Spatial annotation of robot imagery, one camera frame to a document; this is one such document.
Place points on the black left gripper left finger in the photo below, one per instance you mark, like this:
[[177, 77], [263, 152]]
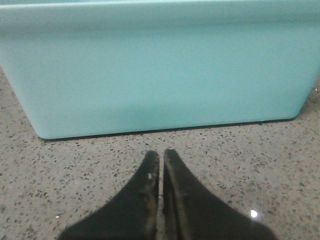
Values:
[[130, 215]]

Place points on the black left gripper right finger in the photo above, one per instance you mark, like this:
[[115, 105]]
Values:
[[192, 212]]

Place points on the light blue plastic box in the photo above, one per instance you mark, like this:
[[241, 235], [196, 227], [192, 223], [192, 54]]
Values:
[[96, 67]]

